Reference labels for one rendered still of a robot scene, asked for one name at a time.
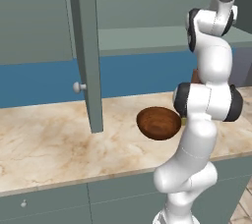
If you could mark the grey-green closed wall cabinet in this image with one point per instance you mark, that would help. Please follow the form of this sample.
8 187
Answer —
32 15

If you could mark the brown bottle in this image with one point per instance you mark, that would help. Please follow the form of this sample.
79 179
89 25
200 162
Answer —
195 77

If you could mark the small white drawer knob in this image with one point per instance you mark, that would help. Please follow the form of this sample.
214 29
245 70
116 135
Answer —
23 204

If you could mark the grey-green base cabinet end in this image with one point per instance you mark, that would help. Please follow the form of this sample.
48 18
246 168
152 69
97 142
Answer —
229 188

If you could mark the white round door knob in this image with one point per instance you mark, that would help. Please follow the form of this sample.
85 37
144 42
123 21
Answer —
77 87

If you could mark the brown wooden mixing bowl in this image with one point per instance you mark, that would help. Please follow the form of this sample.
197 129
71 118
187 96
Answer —
159 124

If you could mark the small yellow-green item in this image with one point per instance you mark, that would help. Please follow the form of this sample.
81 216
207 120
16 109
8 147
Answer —
183 122

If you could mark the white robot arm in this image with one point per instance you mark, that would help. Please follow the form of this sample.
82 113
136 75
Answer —
200 156

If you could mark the grey-green open cabinet body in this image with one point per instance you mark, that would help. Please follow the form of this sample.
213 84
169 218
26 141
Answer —
144 38

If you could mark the grey-green drawer front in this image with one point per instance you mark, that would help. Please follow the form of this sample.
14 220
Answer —
49 200
121 187

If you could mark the grey-green base cabinet door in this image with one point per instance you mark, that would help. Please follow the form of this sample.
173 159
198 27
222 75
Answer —
124 213
46 218

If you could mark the grey-green open cabinet door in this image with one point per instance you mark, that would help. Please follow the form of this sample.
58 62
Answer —
244 5
88 54

